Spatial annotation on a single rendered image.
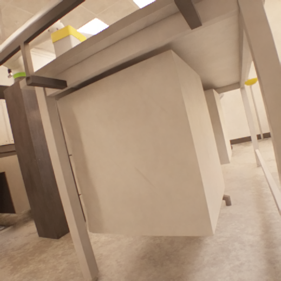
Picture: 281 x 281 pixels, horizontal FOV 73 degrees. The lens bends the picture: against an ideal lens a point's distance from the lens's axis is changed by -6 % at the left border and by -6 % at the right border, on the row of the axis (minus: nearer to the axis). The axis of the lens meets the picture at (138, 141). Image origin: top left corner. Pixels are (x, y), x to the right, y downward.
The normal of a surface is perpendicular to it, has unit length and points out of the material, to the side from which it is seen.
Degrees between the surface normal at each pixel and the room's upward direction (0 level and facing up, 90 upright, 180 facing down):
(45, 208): 90
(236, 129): 90
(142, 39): 90
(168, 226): 90
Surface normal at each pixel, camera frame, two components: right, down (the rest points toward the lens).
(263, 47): -0.46, 0.12
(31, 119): 0.85, -0.19
